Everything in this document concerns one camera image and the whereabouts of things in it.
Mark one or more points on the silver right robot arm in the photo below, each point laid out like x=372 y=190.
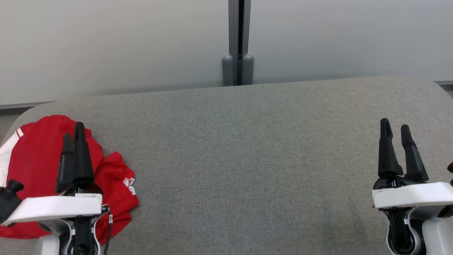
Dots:
x=437 y=237

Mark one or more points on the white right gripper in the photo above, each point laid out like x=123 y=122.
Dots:
x=414 y=194

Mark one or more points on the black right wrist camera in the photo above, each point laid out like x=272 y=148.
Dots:
x=450 y=167

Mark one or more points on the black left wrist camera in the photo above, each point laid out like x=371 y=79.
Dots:
x=9 y=202

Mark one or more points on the grey partition post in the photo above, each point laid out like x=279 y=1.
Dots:
x=233 y=28

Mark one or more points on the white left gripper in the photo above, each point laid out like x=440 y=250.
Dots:
x=56 y=207

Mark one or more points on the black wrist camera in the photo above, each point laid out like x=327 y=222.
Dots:
x=450 y=167
x=9 y=202

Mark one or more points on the red Bulls jersey white sleeves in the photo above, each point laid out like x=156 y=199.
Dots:
x=35 y=152

